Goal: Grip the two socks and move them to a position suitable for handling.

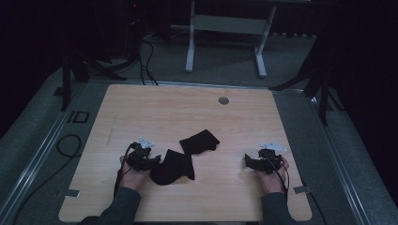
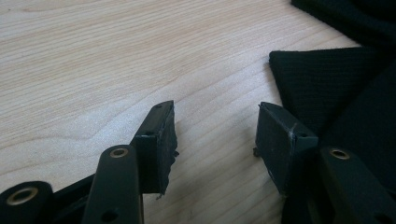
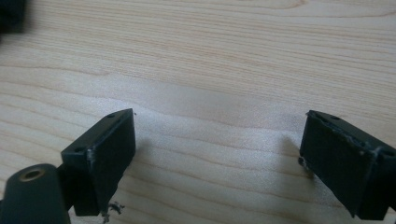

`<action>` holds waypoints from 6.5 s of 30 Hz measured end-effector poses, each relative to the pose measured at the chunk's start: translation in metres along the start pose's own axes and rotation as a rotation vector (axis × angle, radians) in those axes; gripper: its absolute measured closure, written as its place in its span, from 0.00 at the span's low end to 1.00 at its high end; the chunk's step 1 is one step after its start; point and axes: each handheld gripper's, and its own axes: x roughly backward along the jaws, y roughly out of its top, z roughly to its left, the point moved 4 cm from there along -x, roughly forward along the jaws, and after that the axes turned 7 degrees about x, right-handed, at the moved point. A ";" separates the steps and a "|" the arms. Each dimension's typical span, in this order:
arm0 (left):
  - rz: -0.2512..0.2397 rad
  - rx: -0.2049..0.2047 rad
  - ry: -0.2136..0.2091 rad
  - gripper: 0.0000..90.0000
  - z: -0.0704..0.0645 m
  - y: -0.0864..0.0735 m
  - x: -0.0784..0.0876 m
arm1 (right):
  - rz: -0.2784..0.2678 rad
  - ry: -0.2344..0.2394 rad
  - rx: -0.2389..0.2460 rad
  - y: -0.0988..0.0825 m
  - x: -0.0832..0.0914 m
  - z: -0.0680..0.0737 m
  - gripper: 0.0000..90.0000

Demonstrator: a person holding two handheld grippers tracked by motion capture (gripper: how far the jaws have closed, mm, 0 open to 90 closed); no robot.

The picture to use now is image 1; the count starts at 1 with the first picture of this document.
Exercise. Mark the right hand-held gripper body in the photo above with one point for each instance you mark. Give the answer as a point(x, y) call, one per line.
point(269, 160)

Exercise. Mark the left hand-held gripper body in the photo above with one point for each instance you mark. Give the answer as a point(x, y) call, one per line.
point(139, 156)

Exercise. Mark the black sock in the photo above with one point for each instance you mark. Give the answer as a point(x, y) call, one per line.
point(172, 168)
point(200, 142)

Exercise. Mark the person's right hand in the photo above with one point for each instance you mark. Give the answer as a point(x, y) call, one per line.
point(271, 182)

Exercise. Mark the person's left hand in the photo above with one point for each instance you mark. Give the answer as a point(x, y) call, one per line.
point(133, 178)

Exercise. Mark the grey tape piece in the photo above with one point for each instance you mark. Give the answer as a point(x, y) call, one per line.
point(72, 193)
point(302, 189)

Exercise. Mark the grey round table grommet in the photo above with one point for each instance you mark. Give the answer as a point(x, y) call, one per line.
point(223, 100)

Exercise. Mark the black tripod stand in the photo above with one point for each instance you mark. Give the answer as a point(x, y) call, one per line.
point(324, 93)
point(66, 84)

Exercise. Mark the metal floor rail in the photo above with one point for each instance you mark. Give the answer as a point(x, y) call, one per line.
point(336, 156)
point(37, 162)

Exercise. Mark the white metal desk frame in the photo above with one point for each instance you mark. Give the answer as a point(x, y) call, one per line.
point(230, 24)

